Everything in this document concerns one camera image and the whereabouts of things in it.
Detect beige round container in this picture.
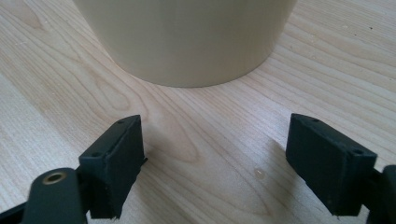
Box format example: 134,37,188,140
72,0,299,89

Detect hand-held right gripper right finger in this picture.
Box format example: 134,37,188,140
285,113,378,217

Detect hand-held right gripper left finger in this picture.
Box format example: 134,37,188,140
78,114,148,220

